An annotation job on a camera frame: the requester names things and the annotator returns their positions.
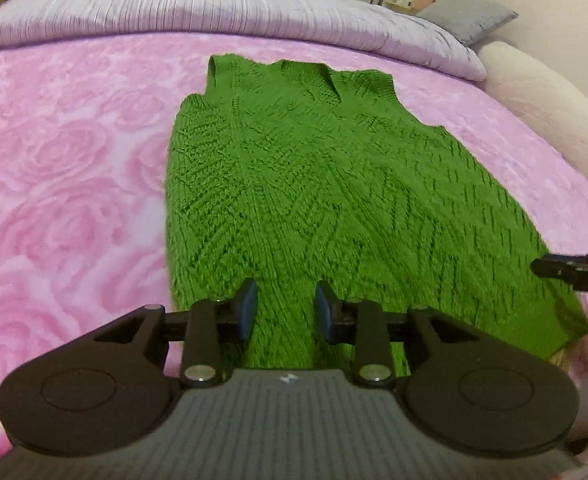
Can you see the green knitted sweater vest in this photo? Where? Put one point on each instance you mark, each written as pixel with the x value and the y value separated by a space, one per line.
pixel 324 185

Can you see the pink rose-patterned blanket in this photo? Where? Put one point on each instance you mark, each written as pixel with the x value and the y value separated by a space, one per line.
pixel 68 185

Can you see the light purple quilted duvet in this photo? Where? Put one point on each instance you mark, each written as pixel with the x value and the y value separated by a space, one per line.
pixel 213 7

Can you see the cream headboard cushion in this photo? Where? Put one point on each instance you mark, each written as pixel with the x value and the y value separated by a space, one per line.
pixel 549 105

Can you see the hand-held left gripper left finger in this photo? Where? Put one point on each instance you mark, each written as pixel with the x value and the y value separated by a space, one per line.
pixel 247 310

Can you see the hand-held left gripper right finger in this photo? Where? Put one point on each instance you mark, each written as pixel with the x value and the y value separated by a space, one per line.
pixel 324 312

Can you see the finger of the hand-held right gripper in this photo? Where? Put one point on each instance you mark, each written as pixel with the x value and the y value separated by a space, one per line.
pixel 564 267

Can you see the grey pillow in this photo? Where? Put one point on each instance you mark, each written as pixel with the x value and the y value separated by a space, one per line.
pixel 466 15

